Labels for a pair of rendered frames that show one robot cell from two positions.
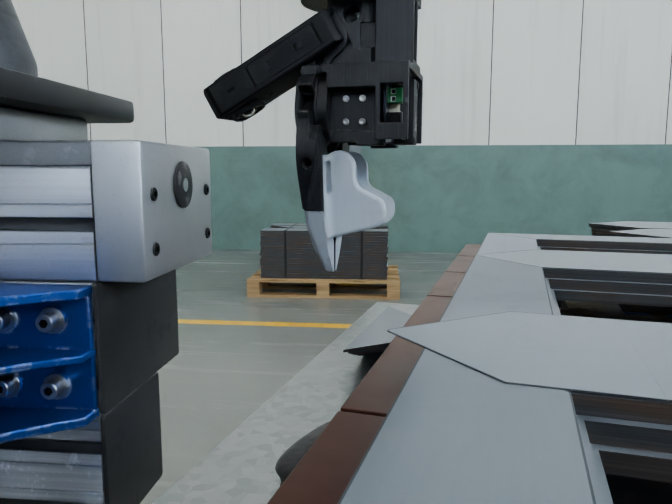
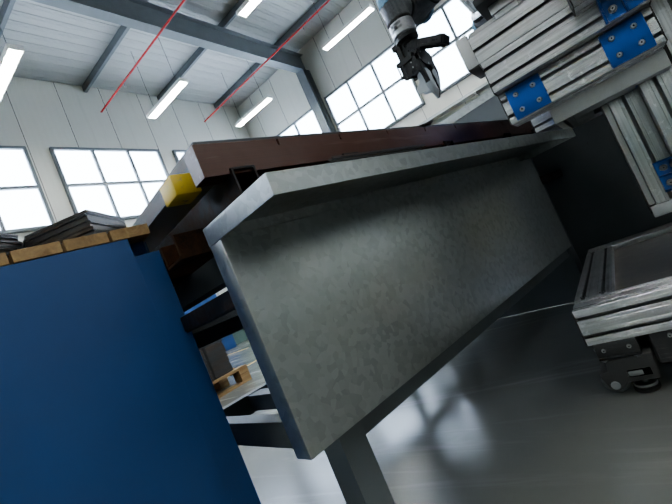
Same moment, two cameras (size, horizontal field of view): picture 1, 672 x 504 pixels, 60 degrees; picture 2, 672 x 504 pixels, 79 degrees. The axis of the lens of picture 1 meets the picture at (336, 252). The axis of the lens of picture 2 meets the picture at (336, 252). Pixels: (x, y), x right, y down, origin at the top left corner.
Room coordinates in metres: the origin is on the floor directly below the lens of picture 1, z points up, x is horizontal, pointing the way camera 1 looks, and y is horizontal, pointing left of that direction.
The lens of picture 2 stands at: (1.72, 0.18, 0.53)
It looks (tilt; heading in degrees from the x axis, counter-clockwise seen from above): 3 degrees up; 209
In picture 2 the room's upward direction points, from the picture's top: 23 degrees counter-clockwise
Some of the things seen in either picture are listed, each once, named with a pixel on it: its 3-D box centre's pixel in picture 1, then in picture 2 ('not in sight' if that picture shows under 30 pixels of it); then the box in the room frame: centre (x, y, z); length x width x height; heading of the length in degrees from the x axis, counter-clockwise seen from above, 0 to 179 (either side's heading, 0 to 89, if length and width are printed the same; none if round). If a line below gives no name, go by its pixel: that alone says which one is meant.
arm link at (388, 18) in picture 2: not in sight; (393, 8); (0.44, -0.01, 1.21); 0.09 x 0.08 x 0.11; 155
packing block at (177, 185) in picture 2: not in sight; (180, 189); (1.16, -0.38, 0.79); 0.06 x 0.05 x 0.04; 72
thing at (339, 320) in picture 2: not in sight; (462, 246); (0.63, -0.07, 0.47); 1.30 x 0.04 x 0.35; 162
